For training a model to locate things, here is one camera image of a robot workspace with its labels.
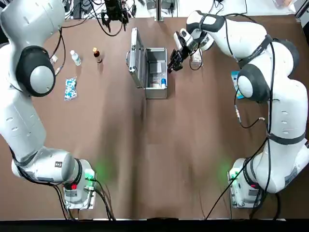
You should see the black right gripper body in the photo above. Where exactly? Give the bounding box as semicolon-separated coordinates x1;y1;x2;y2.
174;30;191;58

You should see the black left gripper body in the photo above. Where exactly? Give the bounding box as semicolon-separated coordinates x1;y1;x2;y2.
105;0;127;20

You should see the white gauze pack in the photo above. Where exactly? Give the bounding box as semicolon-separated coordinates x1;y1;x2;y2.
189;48;203;67

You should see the silver aluminium case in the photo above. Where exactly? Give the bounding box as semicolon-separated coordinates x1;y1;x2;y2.
125;27;169;100

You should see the teal cotton swab packet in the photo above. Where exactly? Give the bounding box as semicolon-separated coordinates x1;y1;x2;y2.
230;70;243;100

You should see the brown bottle orange cap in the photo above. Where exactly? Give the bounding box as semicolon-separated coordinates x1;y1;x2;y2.
92;47;103;64

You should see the translucent white bottle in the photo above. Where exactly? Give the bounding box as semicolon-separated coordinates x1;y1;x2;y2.
70;50;82;66

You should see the blue white capsule bag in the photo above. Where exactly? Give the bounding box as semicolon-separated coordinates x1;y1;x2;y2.
64;76;79;102

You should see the aluminium post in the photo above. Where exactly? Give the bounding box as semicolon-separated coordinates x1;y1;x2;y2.
156;0;165;22

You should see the black cable silver connector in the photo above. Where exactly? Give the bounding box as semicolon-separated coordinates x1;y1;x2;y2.
49;24;67;76
233;103;269;129

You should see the black base cable bundle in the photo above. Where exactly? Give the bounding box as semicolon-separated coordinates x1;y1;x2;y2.
205;135;282;220
54;177;116;221

